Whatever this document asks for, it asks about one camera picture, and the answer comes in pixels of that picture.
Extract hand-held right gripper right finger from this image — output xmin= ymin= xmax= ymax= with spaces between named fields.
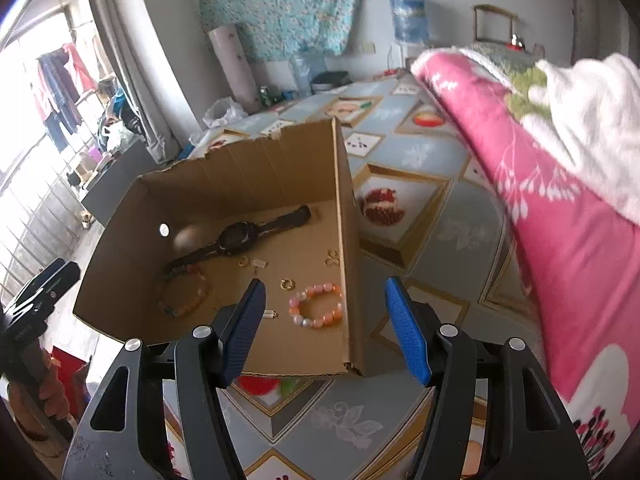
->
xmin=384 ymin=276 xmax=591 ymax=480

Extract dark hanging garments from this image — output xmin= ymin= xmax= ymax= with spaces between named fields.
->
xmin=35 ymin=52 xmax=83 ymax=153

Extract red hanging garment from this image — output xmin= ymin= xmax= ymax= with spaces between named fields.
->
xmin=62 ymin=42 xmax=98 ymax=93

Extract brown cardboard box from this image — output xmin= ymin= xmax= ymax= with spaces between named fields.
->
xmin=72 ymin=116 xmax=372 ymax=378

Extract pale rolled mat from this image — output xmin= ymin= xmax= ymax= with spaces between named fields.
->
xmin=207 ymin=25 xmax=261 ymax=116

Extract dark grey cabinet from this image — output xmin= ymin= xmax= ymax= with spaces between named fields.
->
xmin=80 ymin=137 xmax=158 ymax=228

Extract green patterned quilt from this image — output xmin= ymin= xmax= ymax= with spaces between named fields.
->
xmin=470 ymin=42 xmax=551 ymax=121

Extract pink floral blanket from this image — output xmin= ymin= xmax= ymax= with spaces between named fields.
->
xmin=410 ymin=47 xmax=640 ymax=476

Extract multicolour bead bracelet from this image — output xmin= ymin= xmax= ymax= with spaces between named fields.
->
xmin=156 ymin=266 xmax=211 ymax=318

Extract clear blue plastic jug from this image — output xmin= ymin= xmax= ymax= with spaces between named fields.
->
xmin=291 ymin=52 xmax=328 ymax=97

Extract white water dispenser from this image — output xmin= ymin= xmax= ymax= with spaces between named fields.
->
xmin=389 ymin=42 xmax=418 ymax=72

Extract person's left forearm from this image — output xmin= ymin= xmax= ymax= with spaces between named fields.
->
xmin=7 ymin=385 xmax=66 ymax=458

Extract red plastic item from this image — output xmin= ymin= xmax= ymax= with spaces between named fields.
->
xmin=50 ymin=345 xmax=91 ymax=421

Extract pile of clothes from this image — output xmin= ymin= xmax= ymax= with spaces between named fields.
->
xmin=95 ymin=77 xmax=146 ymax=153

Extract wooden chair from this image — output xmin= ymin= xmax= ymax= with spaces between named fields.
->
xmin=472 ymin=4 xmax=516 ymax=43

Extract fruit printed bed sheet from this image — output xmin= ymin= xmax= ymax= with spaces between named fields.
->
xmin=162 ymin=72 xmax=551 ymax=480

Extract person's left hand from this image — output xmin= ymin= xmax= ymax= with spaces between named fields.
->
xmin=35 ymin=349 xmax=70 ymax=423

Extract metal window railing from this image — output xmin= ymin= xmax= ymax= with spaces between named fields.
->
xmin=0 ymin=145 xmax=101 ymax=311

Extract pink bead bracelet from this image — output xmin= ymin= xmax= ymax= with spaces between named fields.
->
xmin=287 ymin=282 xmax=346 ymax=330

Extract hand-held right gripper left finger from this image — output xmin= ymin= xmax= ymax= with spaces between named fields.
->
xmin=62 ymin=277 xmax=268 ymax=480

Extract grey curtain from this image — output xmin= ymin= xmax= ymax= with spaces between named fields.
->
xmin=82 ymin=0 xmax=196 ymax=163

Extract black bucket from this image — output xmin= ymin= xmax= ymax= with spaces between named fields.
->
xmin=311 ymin=71 xmax=351 ymax=95

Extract black wristwatch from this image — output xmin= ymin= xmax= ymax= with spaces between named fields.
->
xmin=162 ymin=205 xmax=313 ymax=276

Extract white fluffy blanket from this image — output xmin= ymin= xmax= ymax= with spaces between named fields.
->
xmin=527 ymin=52 xmax=640 ymax=226

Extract white plastic bag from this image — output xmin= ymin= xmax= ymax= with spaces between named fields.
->
xmin=202 ymin=97 xmax=246 ymax=131

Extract teal floral wall cloth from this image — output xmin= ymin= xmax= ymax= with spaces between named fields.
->
xmin=196 ymin=0 xmax=378 ymax=63

